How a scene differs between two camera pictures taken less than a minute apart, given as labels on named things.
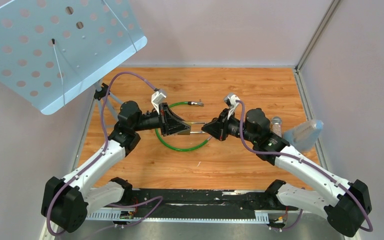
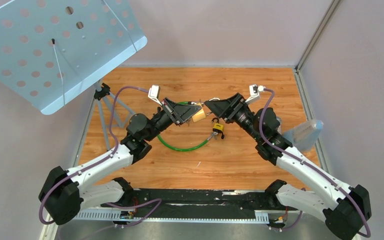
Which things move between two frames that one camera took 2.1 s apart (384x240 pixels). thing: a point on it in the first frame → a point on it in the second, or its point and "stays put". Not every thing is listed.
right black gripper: x=217 y=127 → x=219 y=107
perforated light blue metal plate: x=46 y=50 stays put
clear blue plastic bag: x=304 y=136 stays put
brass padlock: x=189 y=124 → x=199 y=115
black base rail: x=237 y=203 stays put
